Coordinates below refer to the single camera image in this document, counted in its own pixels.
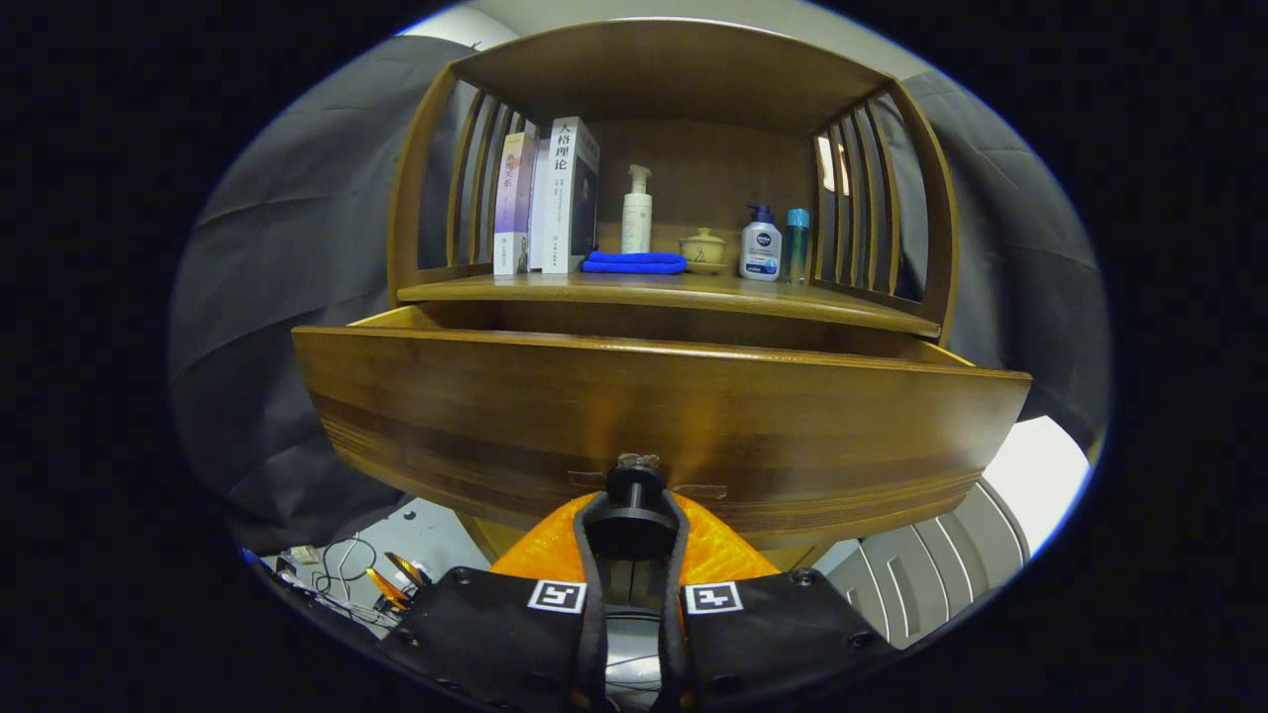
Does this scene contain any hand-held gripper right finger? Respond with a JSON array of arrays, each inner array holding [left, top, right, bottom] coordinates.
[[659, 490, 900, 713]]

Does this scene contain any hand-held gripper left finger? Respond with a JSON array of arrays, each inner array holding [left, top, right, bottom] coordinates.
[[376, 490, 610, 713]]

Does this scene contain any brown wooden drawer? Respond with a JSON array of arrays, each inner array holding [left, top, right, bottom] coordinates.
[[292, 302, 1033, 551]]

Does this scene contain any wooden countertop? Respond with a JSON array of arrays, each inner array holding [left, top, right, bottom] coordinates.
[[396, 272, 942, 340]]

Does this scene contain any brown wooden cabinet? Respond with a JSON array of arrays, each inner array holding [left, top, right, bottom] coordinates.
[[386, 18, 960, 575]]

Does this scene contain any orange black tool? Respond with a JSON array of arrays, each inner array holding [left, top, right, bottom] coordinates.
[[365, 552, 434, 613]]

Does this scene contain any grey ribbed panel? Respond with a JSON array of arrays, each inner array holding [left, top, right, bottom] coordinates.
[[827, 480, 1031, 650]]

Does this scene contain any white bottle blue pump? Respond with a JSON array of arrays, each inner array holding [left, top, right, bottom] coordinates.
[[739, 204, 784, 282]]

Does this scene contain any teal bottle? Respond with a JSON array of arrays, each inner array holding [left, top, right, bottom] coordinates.
[[786, 208, 811, 285]]

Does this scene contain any beige lidded teacup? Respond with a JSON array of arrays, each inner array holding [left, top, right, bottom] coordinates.
[[679, 228, 729, 275]]

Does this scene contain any black backdrop cloth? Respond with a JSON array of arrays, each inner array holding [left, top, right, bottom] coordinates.
[[166, 35, 1109, 556]]

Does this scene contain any blue folded cloth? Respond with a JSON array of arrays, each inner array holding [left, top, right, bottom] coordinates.
[[581, 251, 687, 275]]

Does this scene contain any thin white book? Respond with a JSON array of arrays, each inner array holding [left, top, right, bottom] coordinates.
[[528, 139, 552, 271]]

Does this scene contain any purple book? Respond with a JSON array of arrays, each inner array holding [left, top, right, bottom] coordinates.
[[492, 132, 538, 276]]

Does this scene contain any thick white book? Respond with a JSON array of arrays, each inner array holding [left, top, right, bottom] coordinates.
[[542, 116, 601, 275]]

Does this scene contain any black floor cable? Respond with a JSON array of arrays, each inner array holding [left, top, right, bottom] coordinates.
[[287, 535, 397, 627]]

